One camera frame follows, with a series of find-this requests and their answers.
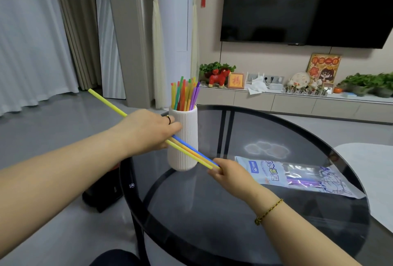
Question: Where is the person's left hand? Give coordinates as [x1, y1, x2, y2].
[114, 109, 183, 157]

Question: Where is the person's right hand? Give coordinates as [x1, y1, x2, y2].
[207, 158, 272, 206]

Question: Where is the long blue straw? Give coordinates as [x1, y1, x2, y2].
[172, 135, 219, 166]

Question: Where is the long orange straw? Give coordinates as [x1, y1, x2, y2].
[169, 138, 221, 170]

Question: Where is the long yellow straw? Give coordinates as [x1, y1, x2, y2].
[88, 89, 213, 170]

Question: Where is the person's right forearm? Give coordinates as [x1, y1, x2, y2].
[249, 191, 363, 266]

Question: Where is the person's left forearm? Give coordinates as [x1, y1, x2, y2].
[0, 126, 131, 258]

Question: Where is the white ribbed vase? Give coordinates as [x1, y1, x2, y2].
[167, 105, 199, 172]

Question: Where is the bunch of coloured straws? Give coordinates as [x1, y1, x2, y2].
[170, 76, 201, 112]

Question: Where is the round black glass table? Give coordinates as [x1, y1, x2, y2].
[119, 104, 393, 266]

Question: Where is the clear plastic straw packet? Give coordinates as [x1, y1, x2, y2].
[235, 156, 367, 200]

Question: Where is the red horse figurine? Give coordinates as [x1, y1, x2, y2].
[208, 70, 231, 89]

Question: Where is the green potted plant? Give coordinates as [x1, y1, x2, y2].
[337, 73, 381, 97]
[373, 72, 393, 98]
[199, 62, 237, 85]

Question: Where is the small gold framed picture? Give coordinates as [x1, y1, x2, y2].
[227, 73, 245, 90]

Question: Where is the cream thin curtain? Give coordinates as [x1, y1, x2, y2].
[148, 0, 168, 110]

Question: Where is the crumpled white tissue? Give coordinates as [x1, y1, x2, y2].
[247, 73, 268, 95]

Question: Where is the black bag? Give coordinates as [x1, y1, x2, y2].
[82, 165, 124, 213]

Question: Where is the white standing air conditioner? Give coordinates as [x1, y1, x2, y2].
[158, 0, 197, 110]

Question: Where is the long beige media cabinet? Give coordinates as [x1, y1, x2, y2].
[196, 84, 393, 125]

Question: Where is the row of small figurines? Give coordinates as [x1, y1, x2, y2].
[283, 85, 329, 96]

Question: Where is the decorated round plate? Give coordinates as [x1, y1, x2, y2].
[287, 71, 311, 89]

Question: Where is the person's dark trouser leg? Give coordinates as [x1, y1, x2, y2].
[89, 249, 145, 266]

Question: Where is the beige pleated curtain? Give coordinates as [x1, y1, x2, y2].
[51, 0, 102, 91]

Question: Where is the cartoon girl poster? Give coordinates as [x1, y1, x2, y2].
[306, 53, 342, 85]

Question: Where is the white sheer curtain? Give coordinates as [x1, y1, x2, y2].
[0, 0, 80, 117]

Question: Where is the gold bead bracelet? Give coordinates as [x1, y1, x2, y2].
[254, 198, 284, 226]

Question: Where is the wall socket strip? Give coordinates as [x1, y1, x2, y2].
[247, 73, 285, 85]

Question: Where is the black wall television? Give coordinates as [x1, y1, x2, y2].
[220, 0, 393, 49]

